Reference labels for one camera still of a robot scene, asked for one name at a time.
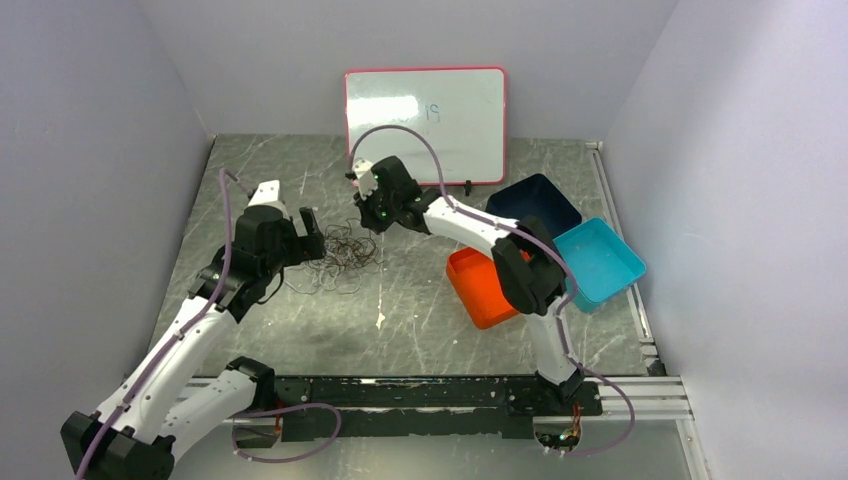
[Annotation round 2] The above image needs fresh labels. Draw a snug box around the orange plastic tray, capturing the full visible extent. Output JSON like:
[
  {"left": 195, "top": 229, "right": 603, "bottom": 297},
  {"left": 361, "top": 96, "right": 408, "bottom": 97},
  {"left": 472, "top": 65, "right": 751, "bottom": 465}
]
[{"left": 446, "top": 247, "right": 519, "bottom": 330}]

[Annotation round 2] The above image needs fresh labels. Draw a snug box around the dark navy plastic tray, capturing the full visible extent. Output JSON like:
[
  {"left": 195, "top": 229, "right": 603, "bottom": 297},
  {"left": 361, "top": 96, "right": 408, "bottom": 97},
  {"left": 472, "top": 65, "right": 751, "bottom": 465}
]
[{"left": 485, "top": 173, "right": 583, "bottom": 238}]

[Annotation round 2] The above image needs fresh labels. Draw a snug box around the light blue plastic tray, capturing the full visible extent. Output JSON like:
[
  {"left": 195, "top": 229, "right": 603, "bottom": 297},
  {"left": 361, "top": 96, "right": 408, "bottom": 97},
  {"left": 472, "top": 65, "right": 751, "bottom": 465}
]
[{"left": 554, "top": 217, "right": 647, "bottom": 313}]

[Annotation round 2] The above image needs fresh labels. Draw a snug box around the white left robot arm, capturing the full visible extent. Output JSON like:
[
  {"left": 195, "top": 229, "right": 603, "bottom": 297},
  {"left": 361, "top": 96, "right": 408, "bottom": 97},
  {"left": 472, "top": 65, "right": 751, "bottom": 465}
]
[{"left": 60, "top": 204, "right": 325, "bottom": 479}]

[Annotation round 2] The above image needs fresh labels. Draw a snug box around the pink framed whiteboard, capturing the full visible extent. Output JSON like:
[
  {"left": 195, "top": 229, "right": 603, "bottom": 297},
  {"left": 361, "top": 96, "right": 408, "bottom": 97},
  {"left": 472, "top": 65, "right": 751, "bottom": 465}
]
[{"left": 344, "top": 66, "right": 507, "bottom": 185}]

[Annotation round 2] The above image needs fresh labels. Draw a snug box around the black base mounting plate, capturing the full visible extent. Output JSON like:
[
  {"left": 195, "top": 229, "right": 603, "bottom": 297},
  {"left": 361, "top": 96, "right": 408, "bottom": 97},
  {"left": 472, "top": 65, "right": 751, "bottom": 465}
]
[{"left": 233, "top": 374, "right": 603, "bottom": 448}]

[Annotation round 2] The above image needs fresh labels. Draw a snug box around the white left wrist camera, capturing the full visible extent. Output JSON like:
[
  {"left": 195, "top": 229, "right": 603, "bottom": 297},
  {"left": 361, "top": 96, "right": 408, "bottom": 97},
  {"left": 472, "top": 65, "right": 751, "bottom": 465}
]
[{"left": 248, "top": 180, "right": 290, "bottom": 219}]

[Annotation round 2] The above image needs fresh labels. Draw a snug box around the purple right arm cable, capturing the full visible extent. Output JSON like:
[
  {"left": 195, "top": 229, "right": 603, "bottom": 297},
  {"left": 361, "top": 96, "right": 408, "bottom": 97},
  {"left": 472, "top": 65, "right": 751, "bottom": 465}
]
[{"left": 347, "top": 124, "right": 592, "bottom": 379}]

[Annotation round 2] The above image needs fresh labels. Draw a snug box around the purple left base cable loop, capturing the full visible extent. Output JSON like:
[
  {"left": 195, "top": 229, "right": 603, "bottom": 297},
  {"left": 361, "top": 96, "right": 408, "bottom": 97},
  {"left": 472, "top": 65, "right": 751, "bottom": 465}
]
[{"left": 231, "top": 402, "right": 343, "bottom": 465}]

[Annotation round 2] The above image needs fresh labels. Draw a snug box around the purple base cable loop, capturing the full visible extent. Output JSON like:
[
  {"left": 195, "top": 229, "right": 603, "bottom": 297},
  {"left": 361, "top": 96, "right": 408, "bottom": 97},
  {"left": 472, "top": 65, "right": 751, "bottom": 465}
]
[
  {"left": 541, "top": 368, "right": 637, "bottom": 460},
  {"left": 231, "top": 402, "right": 343, "bottom": 465}
]

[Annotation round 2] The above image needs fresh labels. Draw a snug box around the metal right table edge rail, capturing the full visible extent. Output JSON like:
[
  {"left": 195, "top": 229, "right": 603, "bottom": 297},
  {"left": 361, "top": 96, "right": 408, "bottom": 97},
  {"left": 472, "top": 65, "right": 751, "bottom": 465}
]
[{"left": 587, "top": 141, "right": 667, "bottom": 377}]

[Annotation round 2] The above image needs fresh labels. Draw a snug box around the aluminium frame rail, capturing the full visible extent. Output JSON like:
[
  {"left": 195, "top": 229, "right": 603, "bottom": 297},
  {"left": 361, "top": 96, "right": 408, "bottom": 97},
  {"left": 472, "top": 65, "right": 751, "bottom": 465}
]
[{"left": 177, "top": 376, "right": 689, "bottom": 457}]

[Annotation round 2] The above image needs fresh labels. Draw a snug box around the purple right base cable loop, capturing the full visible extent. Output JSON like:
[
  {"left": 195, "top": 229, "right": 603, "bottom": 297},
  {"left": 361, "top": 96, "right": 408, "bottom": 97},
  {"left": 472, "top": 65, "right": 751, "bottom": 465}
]
[{"left": 541, "top": 368, "right": 637, "bottom": 460}]

